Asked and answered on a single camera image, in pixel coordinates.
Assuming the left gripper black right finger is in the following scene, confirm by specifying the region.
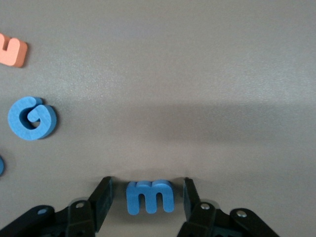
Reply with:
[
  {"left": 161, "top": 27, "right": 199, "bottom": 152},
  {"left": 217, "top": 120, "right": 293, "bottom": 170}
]
[{"left": 176, "top": 177, "right": 281, "bottom": 237}]

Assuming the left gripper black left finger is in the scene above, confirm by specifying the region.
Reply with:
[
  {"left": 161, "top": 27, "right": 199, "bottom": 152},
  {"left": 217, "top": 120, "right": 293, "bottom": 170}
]
[{"left": 0, "top": 175, "right": 114, "bottom": 237}]

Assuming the blue foam letter E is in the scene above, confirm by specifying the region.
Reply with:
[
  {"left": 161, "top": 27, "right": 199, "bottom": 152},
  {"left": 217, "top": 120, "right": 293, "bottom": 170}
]
[{"left": 125, "top": 179, "right": 175, "bottom": 215}]

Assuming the blue foam capital G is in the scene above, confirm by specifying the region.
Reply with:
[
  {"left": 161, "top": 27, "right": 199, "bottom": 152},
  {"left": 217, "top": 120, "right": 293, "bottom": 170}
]
[{"left": 7, "top": 96, "right": 57, "bottom": 140}]

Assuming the brown table cover sheet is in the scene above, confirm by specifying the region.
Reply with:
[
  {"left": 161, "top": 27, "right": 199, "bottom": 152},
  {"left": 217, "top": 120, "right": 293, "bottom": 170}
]
[{"left": 0, "top": 0, "right": 316, "bottom": 237}]

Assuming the orange foam letter E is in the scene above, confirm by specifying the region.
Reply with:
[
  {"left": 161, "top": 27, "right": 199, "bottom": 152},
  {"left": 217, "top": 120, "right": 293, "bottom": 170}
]
[{"left": 0, "top": 33, "right": 28, "bottom": 68}]

